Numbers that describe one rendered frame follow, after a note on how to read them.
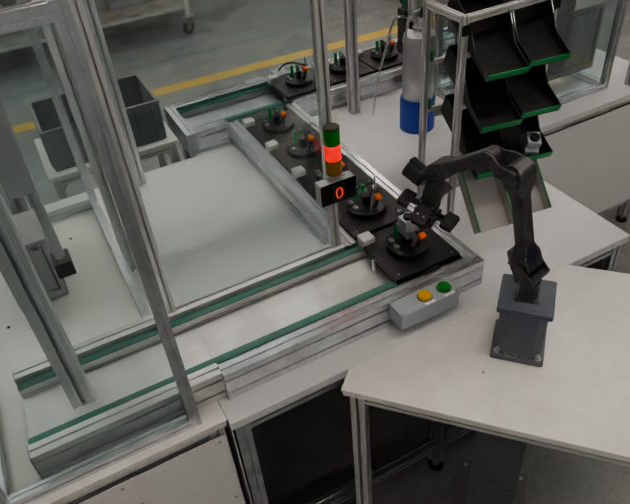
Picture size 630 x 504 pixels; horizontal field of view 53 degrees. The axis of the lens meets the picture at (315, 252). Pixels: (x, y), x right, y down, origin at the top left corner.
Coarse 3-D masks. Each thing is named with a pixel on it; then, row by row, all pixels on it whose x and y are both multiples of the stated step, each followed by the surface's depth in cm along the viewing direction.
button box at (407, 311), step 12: (432, 288) 191; (456, 288) 191; (396, 300) 189; (408, 300) 188; (420, 300) 188; (432, 300) 187; (444, 300) 189; (456, 300) 192; (396, 312) 185; (408, 312) 184; (420, 312) 186; (432, 312) 189; (396, 324) 189; (408, 324) 187
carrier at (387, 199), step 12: (360, 192) 232; (372, 192) 231; (384, 192) 231; (348, 204) 223; (360, 204) 223; (372, 204) 222; (384, 204) 221; (396, 204) 224; (348, 216) 221; (360, 216) 218; (372, 216) 218; (384, 216) 219; (396, 216) 219; (348, 228) 216; (360, 228) 215; (372, 228) 215; (384, 228) 216
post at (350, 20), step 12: (348, 0) 268; (348, 12) 271; (348, 24) 274; (348, 36) 278; (348, 48) 282; (348, 60) 286; (348, 72) 291; (348, 84) 294; (348, 96) 298; (348, 108) 303
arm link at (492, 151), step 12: (444, 156) 174; (456, 156) 170; (468, 156) 162; (480, 156) 158; (492, 156) 155; (504, 156) 158; (516, 156) 157; (432, 168) 172; (444, 168) 169; (456, 168) 167; (468, 168) 164; (492, 168) 156; (504, 168) 152; (504, 180) 154
